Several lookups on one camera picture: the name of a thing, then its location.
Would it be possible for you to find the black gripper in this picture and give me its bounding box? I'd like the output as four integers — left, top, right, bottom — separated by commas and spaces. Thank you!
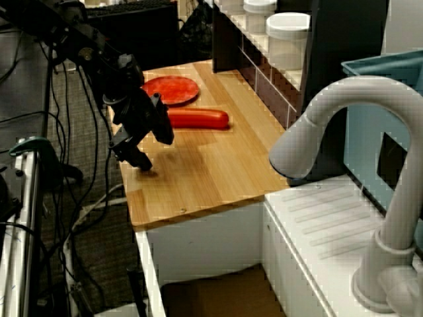
102, 54, 175, 172

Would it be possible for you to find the red toy sausage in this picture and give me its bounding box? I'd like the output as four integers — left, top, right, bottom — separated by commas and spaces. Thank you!
167, 108, 231, 130

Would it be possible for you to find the red round plate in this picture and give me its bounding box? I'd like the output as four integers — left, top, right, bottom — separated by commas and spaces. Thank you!
141, 75, 201, 108

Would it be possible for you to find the black mesh bag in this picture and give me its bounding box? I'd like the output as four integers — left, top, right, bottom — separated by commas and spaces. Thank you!
179, 1, 215, 63

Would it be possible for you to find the white toy kitchen cabinet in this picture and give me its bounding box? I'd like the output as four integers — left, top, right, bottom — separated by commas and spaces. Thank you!
134, 174, 423, 317

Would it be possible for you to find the black upright shelf panel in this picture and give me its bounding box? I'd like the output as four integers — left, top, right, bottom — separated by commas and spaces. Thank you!
212, 0, 246, 74

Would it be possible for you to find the brown tiled backsplash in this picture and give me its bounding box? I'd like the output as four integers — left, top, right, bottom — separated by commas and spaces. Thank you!
236, 32, 298, 130

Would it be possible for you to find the small white lidded jar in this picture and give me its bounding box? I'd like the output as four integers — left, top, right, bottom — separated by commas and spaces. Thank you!
243, 0, 278, 34

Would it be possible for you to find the large white lidded jar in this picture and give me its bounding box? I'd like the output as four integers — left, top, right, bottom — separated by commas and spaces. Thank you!
265, 12, 312, 71

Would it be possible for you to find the dark tall side panel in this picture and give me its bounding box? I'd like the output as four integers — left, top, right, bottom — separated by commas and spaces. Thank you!
296, 0, 390, 116

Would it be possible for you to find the teal plastic bin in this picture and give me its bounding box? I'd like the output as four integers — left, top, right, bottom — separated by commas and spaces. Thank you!
340, 49, 423, 216

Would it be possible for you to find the grey curved toy faucet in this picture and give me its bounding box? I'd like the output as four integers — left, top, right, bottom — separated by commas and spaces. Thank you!
268, 75, 423, 314

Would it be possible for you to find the black hanging cable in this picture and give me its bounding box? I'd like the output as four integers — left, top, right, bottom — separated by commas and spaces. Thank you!
77, 64, 115, 212

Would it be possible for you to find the white cable on carpet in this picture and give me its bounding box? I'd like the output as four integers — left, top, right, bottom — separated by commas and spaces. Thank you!
70, 183, 128, 234

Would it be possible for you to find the black looped cable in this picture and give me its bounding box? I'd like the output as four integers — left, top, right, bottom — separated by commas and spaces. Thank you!
0, 110, 69, 166

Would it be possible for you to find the green handled clamp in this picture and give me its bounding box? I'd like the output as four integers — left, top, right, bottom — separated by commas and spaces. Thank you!
8, 136, 85, 191

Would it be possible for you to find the silver metal frame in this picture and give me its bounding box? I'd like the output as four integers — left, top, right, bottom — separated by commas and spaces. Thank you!
0, 138, 46, 317

